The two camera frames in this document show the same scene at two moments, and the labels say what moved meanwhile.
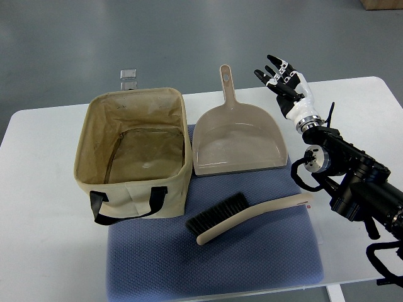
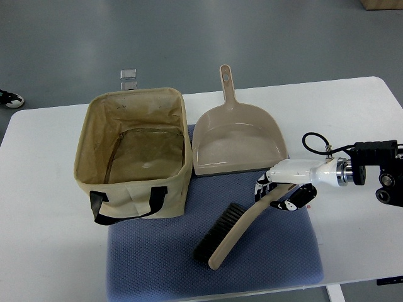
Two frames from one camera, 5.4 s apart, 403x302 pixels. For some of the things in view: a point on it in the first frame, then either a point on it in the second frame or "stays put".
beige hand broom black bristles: x=235 y=211 to x=216 y=244
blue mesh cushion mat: x=158 y=258 stays put
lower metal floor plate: x=126 y=85 stays put
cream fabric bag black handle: x=134 y=156 stays put
